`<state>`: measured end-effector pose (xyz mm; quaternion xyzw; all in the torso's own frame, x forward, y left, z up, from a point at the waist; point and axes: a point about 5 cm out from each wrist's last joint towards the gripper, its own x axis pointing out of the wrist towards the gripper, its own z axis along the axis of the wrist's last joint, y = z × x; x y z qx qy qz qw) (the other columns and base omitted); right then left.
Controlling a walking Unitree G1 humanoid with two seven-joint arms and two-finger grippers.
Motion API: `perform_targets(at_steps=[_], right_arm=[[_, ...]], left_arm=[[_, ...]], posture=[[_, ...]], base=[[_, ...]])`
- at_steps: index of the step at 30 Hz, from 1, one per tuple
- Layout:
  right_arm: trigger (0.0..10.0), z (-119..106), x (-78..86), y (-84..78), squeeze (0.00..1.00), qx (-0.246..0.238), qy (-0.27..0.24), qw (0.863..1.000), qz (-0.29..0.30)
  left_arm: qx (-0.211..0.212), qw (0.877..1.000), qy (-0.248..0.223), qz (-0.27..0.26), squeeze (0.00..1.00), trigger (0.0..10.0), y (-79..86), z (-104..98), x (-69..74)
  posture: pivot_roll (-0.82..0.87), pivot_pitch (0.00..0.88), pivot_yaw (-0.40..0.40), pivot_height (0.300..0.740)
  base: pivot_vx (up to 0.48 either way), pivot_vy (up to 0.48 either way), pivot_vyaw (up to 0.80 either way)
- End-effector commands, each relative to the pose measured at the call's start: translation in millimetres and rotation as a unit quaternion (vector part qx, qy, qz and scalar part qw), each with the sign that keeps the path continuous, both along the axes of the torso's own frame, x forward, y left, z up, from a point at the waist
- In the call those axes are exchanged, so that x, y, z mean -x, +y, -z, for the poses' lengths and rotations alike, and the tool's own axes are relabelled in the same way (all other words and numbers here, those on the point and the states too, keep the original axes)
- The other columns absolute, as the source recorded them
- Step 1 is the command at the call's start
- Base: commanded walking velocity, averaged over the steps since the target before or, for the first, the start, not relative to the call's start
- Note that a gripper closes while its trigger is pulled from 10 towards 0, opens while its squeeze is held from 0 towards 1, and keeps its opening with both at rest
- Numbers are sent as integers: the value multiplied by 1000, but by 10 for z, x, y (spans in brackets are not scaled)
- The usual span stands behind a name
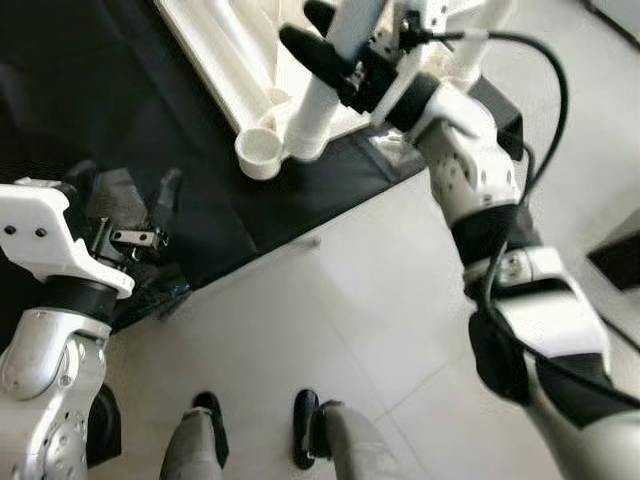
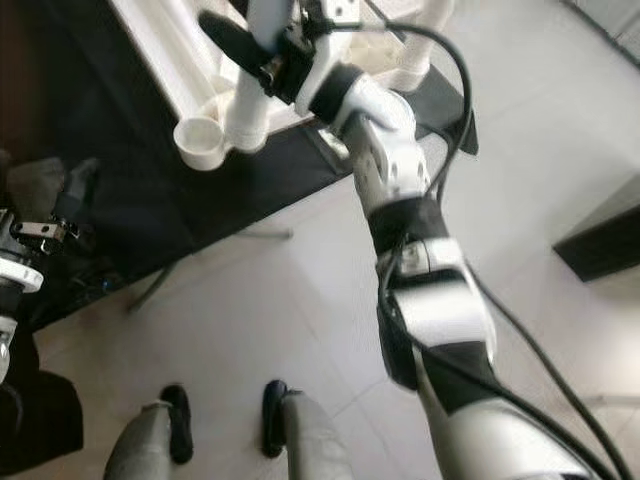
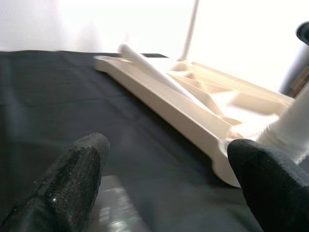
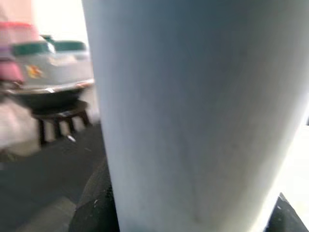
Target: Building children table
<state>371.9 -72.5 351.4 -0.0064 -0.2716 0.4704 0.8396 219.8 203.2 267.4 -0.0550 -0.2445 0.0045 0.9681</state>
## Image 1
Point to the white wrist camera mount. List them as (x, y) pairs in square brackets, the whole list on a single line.
[(40, 230), (432, 12)]

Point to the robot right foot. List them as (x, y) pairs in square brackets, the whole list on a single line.
[(345, 440)]

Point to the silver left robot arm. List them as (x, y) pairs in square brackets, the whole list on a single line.
[(40, 370)]

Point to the white plastic children table top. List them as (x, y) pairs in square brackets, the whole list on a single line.
[(262, 160)]

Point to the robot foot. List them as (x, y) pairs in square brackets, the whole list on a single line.
[(195, 440), (345, 440)]

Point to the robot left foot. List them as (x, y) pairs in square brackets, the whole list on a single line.
[(195, 440)]

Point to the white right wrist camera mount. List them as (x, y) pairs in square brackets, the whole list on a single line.
[(432, 12)]

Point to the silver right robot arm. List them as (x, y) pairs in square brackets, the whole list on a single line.
[(470, 160)]

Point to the black box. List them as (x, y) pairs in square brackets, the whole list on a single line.
[(620, 255)]

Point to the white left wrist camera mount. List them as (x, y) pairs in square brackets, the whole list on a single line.
[(40, 230)]

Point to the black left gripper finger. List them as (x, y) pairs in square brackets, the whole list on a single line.
[(82, 178), (168, 200)]

